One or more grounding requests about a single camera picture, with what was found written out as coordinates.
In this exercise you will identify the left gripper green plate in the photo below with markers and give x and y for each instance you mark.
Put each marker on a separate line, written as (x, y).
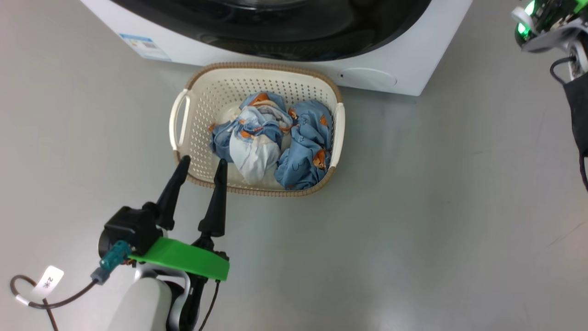
(183, 259)

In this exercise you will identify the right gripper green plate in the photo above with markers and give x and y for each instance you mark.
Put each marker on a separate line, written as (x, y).
(546, 27)

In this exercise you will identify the white and blue lace garment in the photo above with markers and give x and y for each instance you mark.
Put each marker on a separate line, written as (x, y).
(252, 147)

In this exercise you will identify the black round glass machine door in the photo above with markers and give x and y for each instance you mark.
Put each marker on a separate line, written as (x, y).
(275, 32)

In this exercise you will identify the cream perforated laundry basket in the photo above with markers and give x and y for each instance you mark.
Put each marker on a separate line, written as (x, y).
(211, 96)

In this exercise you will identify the white front-load washing machine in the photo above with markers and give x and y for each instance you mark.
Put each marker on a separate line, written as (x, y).
(413, 55)

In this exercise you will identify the blue energy label sticker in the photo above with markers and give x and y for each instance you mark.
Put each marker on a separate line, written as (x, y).
(144, 46)

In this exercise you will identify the round white filter cover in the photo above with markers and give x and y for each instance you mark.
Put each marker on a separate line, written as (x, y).
(367, 78)

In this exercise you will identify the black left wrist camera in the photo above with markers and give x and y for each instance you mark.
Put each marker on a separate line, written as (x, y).
(128, 227)

